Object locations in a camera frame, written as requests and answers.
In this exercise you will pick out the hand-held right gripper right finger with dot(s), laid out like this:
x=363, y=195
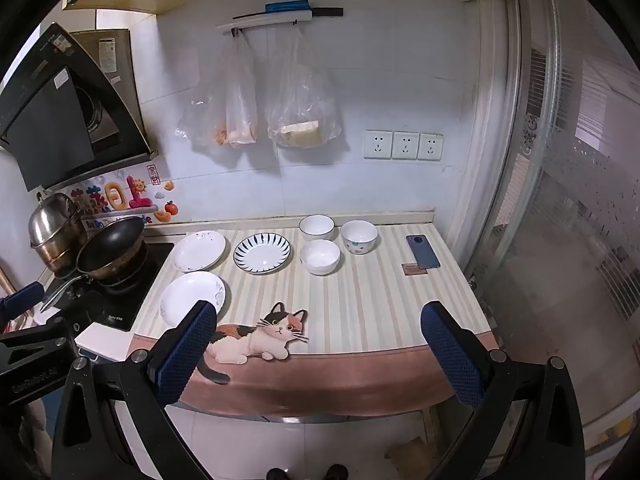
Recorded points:
x=450, y=355

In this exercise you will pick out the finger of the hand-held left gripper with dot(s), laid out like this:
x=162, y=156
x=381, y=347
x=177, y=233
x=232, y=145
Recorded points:
x=35, y=341
x=22, y=299

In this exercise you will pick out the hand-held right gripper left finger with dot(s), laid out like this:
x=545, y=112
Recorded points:
x=187, y=350

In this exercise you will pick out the white plate with floral print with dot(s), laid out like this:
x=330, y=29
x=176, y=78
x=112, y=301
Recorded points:
x=199, y=251
x=187, y=295

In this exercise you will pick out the white plate with blue leaves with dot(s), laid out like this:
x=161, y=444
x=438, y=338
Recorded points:
x=262, y=254

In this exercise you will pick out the white bowl with blue rim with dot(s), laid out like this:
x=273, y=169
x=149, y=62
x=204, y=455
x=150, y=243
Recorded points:
x=359, y=237

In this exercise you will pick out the plain white bowl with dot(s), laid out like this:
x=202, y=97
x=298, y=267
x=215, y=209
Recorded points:
x=320, y=257

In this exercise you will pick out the white box under cooktop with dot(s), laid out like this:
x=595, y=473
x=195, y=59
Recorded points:
x=105, y=342

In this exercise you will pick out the stainless steel pot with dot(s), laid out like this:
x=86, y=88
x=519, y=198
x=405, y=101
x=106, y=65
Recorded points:
x=50, y=230

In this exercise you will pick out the black induction cooktop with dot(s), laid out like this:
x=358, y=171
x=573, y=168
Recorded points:
x=150, y=270

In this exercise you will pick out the brown card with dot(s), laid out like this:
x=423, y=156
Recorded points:
x=412, y=270

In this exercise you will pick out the striped table mat with cat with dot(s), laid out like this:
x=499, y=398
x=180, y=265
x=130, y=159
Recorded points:
x=360, y=310

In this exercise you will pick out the black frying pan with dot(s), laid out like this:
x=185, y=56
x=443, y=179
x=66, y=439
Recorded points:
x=112, y=247

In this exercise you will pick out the blue smartphone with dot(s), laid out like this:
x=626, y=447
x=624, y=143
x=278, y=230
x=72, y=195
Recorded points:
x=423, y=251

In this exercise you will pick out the cardboard piece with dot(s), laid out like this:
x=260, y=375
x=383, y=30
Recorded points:
x=412, y=457

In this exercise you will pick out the person's shoe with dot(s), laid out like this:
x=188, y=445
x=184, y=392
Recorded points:
x=276, y=474
x=336, y=472

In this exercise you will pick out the sliding glass door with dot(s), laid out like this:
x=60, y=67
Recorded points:
x=550, y=210

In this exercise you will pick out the black range hood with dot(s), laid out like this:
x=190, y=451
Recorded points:
x=50, y=125

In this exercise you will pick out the white bowl with black rim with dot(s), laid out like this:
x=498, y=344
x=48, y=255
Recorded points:
x=316, y=226

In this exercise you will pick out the clear plastic bag with food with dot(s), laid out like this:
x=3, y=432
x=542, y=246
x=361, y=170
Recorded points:
x=241, y=105

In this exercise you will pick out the large clear plastic bag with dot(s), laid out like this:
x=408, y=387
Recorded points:
x=300, y=110

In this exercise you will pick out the colourful wall stickers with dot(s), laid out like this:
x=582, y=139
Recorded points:
x=120, y=195

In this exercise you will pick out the white wall outlet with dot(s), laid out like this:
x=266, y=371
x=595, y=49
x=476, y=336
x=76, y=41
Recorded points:
x=378, y=144
x=430, y=147
x=405, y=146

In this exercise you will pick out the white wall hook rail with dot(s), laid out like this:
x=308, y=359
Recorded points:
x=260, y=22

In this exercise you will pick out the blue item on rail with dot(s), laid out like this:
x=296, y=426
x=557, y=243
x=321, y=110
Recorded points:
x=287, y=6

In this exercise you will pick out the black wall rail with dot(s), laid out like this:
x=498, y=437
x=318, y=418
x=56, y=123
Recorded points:
x=327, y=11

